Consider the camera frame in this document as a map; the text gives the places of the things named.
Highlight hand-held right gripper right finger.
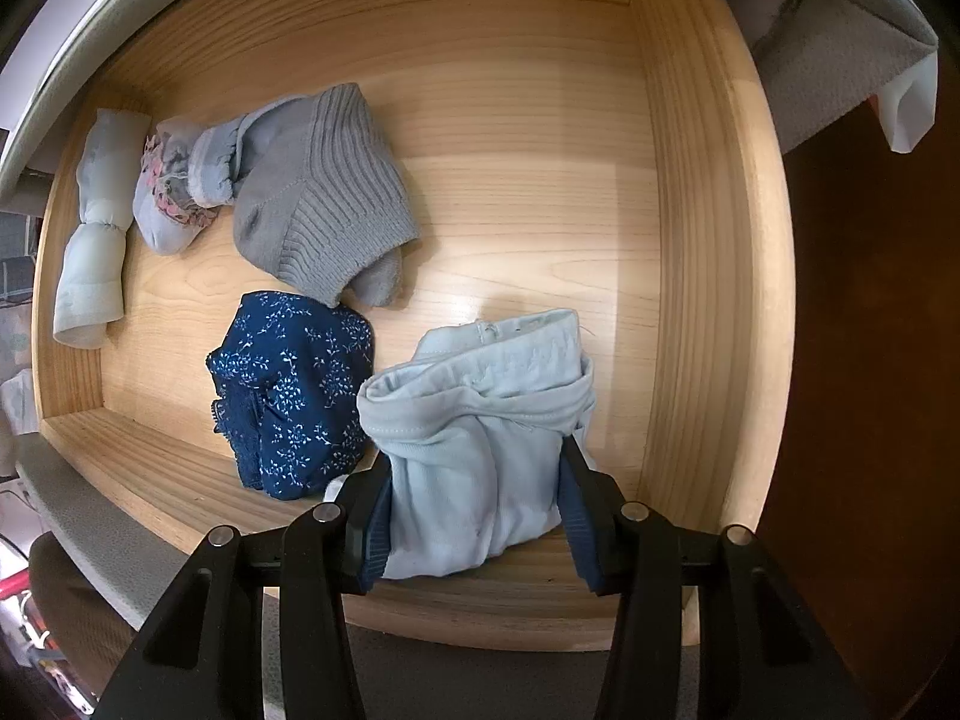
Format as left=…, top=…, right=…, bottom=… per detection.
left=559, top=435, right=871, bottom=720

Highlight wooden drawer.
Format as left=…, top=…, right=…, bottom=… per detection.
left=15, top=0, right=796, bottom=720

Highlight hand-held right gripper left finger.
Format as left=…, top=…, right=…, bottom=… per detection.
left=94, top=457, right=395, bottom=720

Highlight light blue sock pink lace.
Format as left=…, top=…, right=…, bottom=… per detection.
left=133, top=114, right=220, bottom=254

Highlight pale rolled garment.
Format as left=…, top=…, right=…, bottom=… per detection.
left=52, top=109, right=147, bottom=350

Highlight white cloth corner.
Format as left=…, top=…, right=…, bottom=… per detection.
left=874, top=52, right=942, bottom=155

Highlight grey fabric cover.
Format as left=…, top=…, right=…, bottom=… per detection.
left=697, top=0, right=942, bottom=155

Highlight light blue underwear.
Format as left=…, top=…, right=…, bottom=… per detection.
left=356, top=309, right=597, bottom=581

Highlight navy floral underwear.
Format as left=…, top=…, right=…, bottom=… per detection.
left=208, top=290, right=376, bottom=500

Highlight grey knit socks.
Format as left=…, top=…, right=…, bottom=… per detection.
left=232, top=84, right=422, bottom=308

